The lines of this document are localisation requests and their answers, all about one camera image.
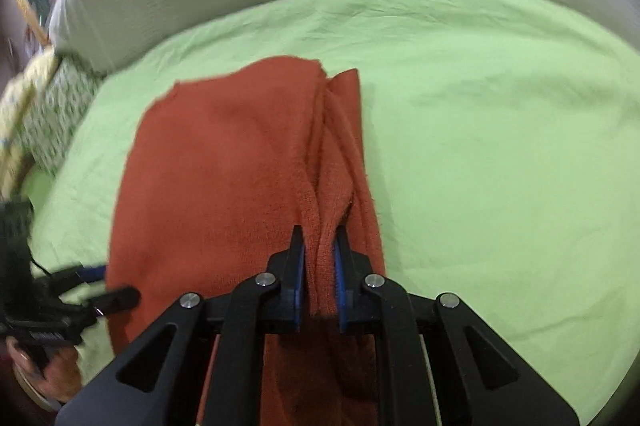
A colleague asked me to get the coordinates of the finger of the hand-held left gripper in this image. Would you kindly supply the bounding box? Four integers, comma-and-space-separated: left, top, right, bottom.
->
47, 263, 108, 294
87, 286, 142, 314

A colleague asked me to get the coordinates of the person's left hand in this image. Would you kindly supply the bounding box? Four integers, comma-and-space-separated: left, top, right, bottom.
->
7, 338, 83, 407

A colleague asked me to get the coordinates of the gold picture frame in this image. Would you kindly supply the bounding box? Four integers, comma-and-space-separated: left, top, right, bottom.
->
5, 0, 51, 47

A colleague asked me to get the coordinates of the green checkered pillow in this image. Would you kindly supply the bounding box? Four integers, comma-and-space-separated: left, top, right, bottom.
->
20, 56, 101, 177

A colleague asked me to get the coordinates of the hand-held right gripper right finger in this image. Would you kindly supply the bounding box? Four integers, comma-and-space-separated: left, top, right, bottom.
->
332, 226, 581, 426

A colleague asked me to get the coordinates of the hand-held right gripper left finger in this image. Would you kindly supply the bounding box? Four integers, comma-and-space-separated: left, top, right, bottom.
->
55, 225, 307, 426

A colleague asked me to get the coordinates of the light green bedsheet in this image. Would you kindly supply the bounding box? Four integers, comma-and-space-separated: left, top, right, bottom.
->
20, 0, 640, 426

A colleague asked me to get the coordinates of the red knitted sweater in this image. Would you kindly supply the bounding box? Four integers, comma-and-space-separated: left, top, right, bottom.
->
105, 55, 387, 426

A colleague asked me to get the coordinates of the yellow printed blanket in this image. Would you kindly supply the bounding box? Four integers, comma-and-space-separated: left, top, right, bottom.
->
0, 51, 61, 202

